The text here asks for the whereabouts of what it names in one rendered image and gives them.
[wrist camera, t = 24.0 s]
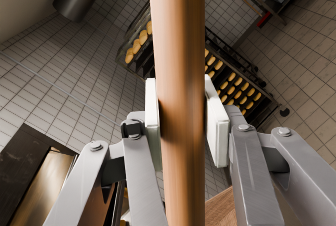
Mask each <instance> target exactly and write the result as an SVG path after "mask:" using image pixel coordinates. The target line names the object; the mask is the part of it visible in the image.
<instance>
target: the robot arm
mask: <svg viewBox="0 0 336 226"><path fill-rule="evenodd" d="M120 128H121V136H122V141H120V142H119V143H117V144H114V145H110V146H109V144H108V143H107V142H106V141H102V140H98V141H92V142H90V143H88V144H86V145H85V147H84V148H83V150H82V152H81V154H80V156H79V158H78V160H77V161H76V163H75V165H74V167H73V169H72V171H71V173H70V175H69V177H68V178H67V180H66V182H65V184H64V186H63V188H62V190H61V192H60V194H59V196H58V197H57V199H56V201H55V203H54V205H53V207H52V209H51V211H50V213H49V214H48V216H47V218H46V220H45V222H44V224H43V226H103V225H104V221H105V218H106V215H107V211H108V208H109V205H110V202H111V198H112V195H113V192H114V188H115V183H116V182H119V181H122V180H125V179H126V181H127V191H128V200H129V209H130V218H131V226H169V225H168V221H167V217H166V213H165V209H164V205H163V201H162V197H161V193H160V189H159V185H158V181H157V177H156V172H161V170H163V162H162V148H161V134H160V121H159V107H158V96H157V83H156V79H155V78H147V80H146V83H145V111H138V112H131V113H129V114H128V116H127V119H126V120H124V121H123V122H121V124H120ZM205 134H206V137H207V140H208V144H209V147H210V151H211V154H212V158H213V161H214V164H215V166H217V168H221V167H227V165H229V158H230V172H229V178H230V179H231V182H232V189H233V197H234V205H235V213H236V221H237V226H286V225H285V222H284V219H283V216H282V212H281V209H280V206H279V203H278V199H277V196H276V193H275V190H274V186H273V183H274V184H275V186H276V187H277V189H278V190H279V192H280V193H281V194H282V196H283V197H284V199H285V200H286V202H287V203H288V205H289V206H290V208H291V209H292V211H293V212H294V214H295V215H296V216H297V218H298V219H299V221H300V222H301V224H302V225H303V226H336V171H335V170H334V169H333V168H332V167H331V166H330V165H329V164H328V163H327V162H326V161H325V160H324V159H323V158H322V157H321V156H320V155H319V154H318V153H317V152H316V151H315V150H314V149H313V148H312V147H311V146H310V145H309V144H308V143H307V142H306V141H305V140H304V139H303V138H302V137H301V136H300V135H299V134H298V133H297V132H296V131H294V130H293V129H290V128H287V127H277V128H274V129H272V131H271V134H263V133H259V132H257V131H256V128H255V127H254V126H252V125H250V124H248V123H247V122H246V120H245V118H244V116H243V115H242V113H241V111H240V109H239V108H238V107H236V106H235V105H222V103H221V100H220V98H219V96H218V94H217V92H216V90H215V87H214V85H213V83H212V81H211V79H210V77H209V76H208V75H207V74H205ZM272 181H273V183H272Z"/></svg>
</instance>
